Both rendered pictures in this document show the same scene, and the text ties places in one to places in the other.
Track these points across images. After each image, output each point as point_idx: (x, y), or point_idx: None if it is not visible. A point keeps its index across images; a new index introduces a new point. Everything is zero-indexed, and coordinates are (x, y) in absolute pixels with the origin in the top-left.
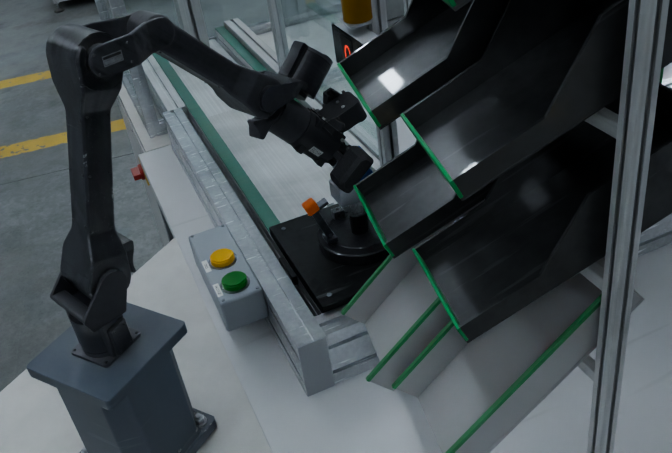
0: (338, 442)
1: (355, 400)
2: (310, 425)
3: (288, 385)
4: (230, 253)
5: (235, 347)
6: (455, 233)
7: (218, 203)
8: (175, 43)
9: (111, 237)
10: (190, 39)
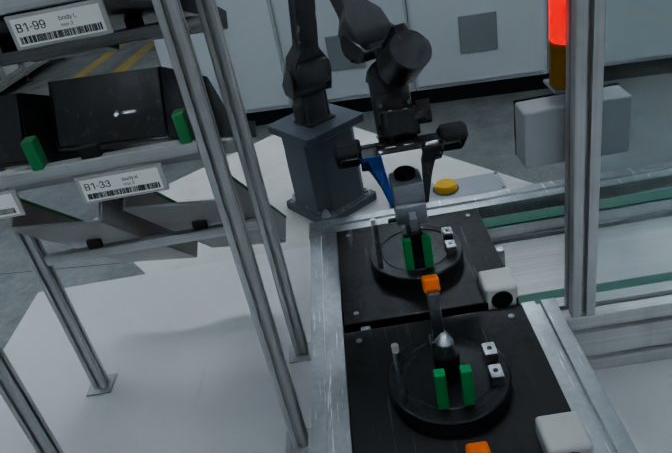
0: (268, 278)
1: (297, 290)
2: (293, 267)
3: None
4: (444, 187)
5: None
6: None
7: (549, 183)
8: None
9: (296, 54)
10: None
